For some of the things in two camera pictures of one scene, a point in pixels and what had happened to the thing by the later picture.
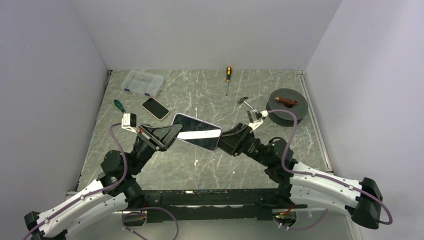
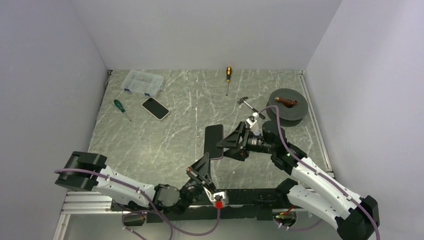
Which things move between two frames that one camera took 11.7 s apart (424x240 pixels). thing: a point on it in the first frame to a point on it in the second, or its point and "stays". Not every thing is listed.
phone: x=197 y=131 to x=220 y=158
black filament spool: x=284 y=119 stays
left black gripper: x=160 y=138 to x=203 y=167
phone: x=156 y=108 stays
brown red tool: x=286 y=101 stays
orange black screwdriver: x=228 y=79 stays
